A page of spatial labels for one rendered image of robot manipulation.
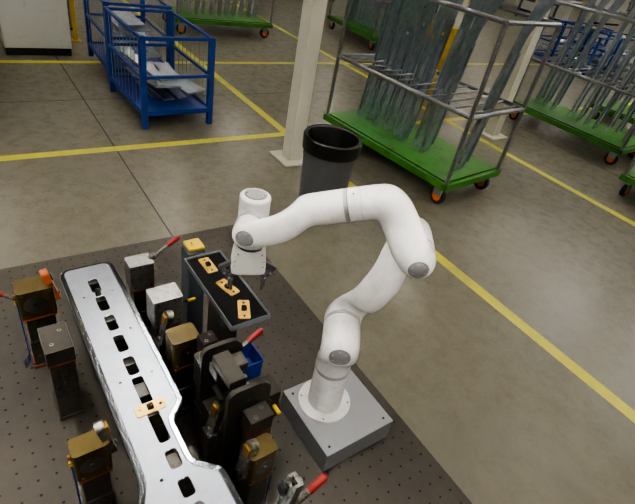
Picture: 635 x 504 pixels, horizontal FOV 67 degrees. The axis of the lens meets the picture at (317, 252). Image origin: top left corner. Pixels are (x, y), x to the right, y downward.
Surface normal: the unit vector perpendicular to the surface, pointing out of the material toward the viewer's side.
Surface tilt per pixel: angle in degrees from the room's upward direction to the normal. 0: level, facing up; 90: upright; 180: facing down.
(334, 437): 2
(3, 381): 0
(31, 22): 90
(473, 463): 0
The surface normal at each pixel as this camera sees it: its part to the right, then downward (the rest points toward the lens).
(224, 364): 0.17, -0.80
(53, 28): 0.54, 0.56
